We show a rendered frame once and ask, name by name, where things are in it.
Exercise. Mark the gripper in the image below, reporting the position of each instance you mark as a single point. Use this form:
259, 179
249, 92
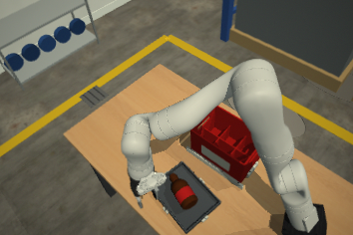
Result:
142, 182

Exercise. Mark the dark brown bottle with red label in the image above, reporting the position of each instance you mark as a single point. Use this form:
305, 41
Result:
183, 193

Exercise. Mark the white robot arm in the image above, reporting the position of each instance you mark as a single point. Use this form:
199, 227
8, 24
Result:
257, 99

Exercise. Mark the red divided crate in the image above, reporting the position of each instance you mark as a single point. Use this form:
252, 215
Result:
218, 139

